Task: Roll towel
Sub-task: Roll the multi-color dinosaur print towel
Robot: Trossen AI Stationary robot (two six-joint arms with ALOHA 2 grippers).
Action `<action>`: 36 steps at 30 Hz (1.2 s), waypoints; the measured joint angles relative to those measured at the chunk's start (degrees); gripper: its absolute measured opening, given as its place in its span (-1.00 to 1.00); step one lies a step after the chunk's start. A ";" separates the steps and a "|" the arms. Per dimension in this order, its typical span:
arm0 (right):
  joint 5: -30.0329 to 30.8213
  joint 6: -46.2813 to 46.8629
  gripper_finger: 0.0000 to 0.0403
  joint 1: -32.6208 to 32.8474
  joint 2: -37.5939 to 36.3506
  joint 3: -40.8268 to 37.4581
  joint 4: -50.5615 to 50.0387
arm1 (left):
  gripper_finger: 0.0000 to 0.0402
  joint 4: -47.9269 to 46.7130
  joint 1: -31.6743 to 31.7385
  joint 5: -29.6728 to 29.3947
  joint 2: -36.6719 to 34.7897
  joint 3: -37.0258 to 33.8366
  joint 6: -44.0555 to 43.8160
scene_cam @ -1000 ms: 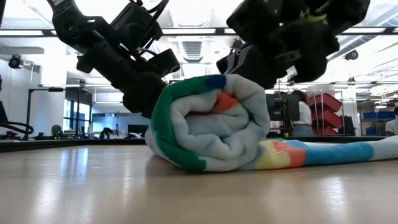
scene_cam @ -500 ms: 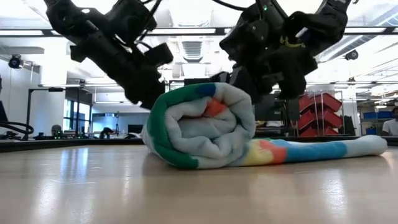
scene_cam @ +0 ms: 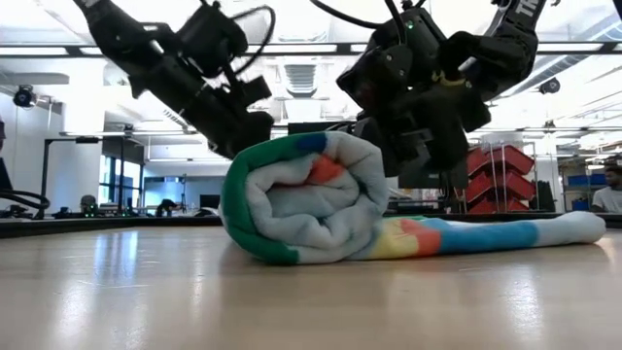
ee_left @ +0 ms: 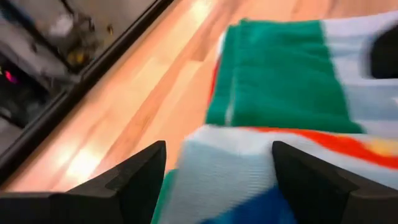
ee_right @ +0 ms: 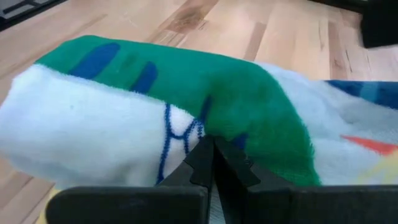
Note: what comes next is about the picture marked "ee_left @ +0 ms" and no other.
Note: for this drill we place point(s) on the dinosaur print towel green border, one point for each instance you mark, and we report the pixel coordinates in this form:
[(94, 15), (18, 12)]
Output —
[(280, 77)]

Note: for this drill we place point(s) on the black metal table frame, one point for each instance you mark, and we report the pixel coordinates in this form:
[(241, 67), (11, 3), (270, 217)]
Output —
[(93, 70)]

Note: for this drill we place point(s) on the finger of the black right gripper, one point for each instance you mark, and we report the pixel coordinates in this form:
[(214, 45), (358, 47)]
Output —
[(385, 56)]

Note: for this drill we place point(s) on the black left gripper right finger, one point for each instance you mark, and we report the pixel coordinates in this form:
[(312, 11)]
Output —
[(326, 202)]

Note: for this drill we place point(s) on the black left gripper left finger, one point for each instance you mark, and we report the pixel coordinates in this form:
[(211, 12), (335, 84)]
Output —
[(109, 205)]

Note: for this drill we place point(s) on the black computer tower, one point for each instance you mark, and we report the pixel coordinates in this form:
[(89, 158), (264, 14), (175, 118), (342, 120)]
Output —
[(21, 96)]

